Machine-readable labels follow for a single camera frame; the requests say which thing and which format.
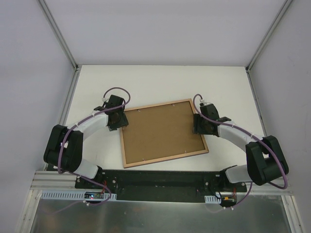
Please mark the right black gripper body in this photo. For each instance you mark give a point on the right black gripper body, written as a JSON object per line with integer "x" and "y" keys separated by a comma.
{"x": 198, "y": 127}

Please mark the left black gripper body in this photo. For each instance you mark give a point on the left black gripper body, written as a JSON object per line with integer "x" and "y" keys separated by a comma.
{"x": 120, "y": 122}

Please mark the blue wooden picture frame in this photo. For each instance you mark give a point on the blue wooden picture frame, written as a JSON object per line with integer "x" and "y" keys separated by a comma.
{"x": 165, "y": 160}

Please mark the brown cardboard backing board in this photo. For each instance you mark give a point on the brown cardboard backing board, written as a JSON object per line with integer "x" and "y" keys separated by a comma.
{"x": 162, "y": 136}

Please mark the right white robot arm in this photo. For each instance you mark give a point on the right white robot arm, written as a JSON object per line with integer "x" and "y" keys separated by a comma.
{"x": 265, "y": 161}

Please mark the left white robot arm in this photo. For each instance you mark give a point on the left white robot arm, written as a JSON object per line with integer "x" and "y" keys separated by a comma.
{"x": 64, "y": 149}

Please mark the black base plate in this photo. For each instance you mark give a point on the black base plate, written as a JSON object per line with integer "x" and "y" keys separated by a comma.
{"x": 168, "y": 186}

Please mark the right white cable duct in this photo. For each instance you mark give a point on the right white cable duct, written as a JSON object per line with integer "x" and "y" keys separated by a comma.
{"x": 212, "y": 199}

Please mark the white cable duct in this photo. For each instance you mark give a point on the white cable duct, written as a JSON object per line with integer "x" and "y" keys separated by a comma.
{"x": 212, "y": 199}
{"x": 77, "y": 195}

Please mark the left white cable duct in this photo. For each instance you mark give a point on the left white cable duct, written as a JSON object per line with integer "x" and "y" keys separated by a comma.
{"x": 77, "y": 195}

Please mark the left aluminium corner post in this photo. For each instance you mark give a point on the left aluminium corner post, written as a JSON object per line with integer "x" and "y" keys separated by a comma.
{"x": 57, "y": 33}

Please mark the aluminium corner post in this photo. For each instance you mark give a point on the aluminium corner post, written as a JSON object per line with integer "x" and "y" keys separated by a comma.
{"x": 57, "y": 33}
{"x": 275, "y": 23}

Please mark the aluminium front rail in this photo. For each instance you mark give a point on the aluminium front rail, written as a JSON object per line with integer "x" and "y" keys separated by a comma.
{"x": 51, "y": 180}

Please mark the right aluminium corner post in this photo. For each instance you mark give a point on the right aluminium corner post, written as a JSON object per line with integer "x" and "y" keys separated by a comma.
{"x": 275, "y": 23}

